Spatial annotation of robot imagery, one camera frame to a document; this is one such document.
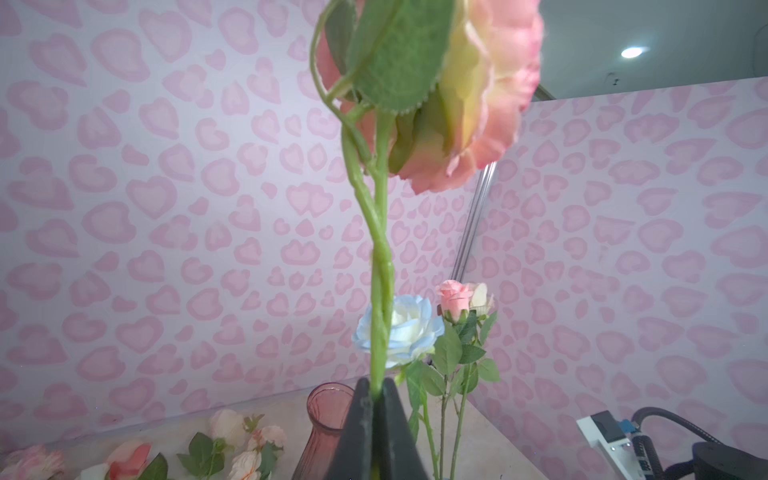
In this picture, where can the aluminium corner frame post right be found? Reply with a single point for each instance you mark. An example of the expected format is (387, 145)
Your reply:
(475, 214)

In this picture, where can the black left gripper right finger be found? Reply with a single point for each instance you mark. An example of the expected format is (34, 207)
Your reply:
(397, 454)

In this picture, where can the dark red glass vase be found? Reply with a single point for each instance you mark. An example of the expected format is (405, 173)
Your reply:
(327, 407)

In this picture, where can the light blue white rose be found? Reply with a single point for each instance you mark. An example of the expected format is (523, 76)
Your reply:
(415, 330)

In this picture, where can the pink spray rose branch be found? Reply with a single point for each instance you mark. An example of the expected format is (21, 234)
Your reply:
(264, 447)

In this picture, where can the pink peony flower stem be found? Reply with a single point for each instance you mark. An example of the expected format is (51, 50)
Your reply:
(33, 463)

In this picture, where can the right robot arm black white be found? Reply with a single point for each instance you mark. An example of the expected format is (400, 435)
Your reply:
(711, 461)

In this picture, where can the large peach pink rose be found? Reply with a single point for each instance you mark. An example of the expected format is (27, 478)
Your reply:
(429, 92)

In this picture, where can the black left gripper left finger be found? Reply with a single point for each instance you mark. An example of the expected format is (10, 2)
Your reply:
(353, 458)

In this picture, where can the large cream peach rose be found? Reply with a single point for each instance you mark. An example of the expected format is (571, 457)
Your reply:
(207, 451)

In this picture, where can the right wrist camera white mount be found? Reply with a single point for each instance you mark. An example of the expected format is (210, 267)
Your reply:
(611, 438)

